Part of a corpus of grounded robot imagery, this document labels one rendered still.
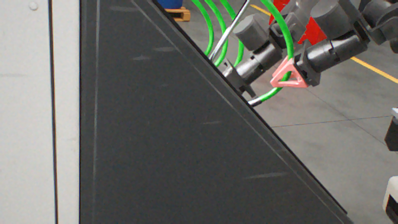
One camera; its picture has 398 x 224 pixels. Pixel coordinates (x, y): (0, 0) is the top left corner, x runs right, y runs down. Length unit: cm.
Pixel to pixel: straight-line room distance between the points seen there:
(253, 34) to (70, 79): 53
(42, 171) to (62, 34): 19
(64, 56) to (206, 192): 32
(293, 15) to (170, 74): 54
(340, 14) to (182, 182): 42
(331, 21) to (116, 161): 46
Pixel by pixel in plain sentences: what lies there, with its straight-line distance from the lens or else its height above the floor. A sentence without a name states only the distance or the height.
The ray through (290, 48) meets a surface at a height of 128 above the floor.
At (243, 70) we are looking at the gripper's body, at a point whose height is 119.
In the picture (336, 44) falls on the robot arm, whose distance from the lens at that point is 85.
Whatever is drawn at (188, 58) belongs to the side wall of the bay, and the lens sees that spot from 55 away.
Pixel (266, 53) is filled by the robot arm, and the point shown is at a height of 123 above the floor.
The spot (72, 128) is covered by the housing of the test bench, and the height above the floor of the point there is 124.
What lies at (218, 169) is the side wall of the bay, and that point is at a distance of 66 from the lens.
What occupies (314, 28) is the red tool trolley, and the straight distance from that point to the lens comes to 521.
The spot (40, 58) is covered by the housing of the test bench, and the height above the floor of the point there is 134.
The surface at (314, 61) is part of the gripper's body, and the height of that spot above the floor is 127.
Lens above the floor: 152
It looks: 27 degrees down
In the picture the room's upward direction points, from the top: 9 degrees clockwise
